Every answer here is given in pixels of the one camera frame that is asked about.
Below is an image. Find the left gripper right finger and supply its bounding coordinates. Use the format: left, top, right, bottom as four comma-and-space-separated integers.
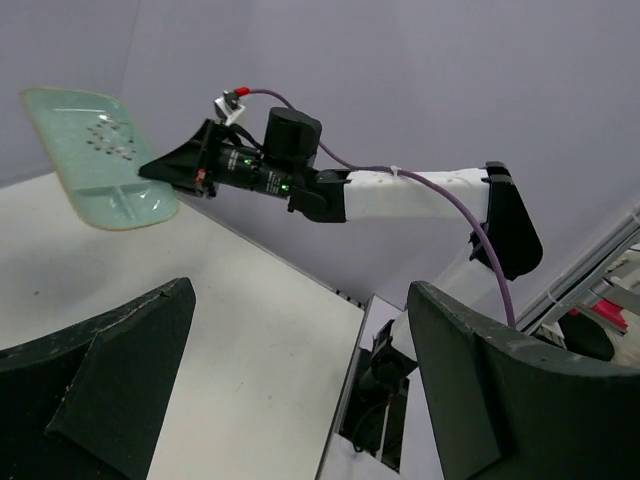
407, 282, 639, 479

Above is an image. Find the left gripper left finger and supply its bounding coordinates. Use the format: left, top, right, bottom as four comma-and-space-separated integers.
1, 277, 195, 479

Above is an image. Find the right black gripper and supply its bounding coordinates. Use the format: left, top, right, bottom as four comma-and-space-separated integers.
138, 107, 322, 198

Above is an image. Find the pale green rectangular dish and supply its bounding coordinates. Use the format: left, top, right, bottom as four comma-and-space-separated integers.
20, 87, 179, 231

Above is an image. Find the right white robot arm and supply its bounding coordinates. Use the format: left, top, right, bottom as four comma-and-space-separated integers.
139, 107, 543, 325

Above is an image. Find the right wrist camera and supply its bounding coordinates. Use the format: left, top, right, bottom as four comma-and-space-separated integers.
213, 87, 251, 126

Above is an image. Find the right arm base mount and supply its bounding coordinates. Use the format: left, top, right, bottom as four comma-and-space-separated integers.
335, 296, 410, 479

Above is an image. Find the aluminium frame rail right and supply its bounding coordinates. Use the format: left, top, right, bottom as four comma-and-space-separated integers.
517, 200, 639, 334

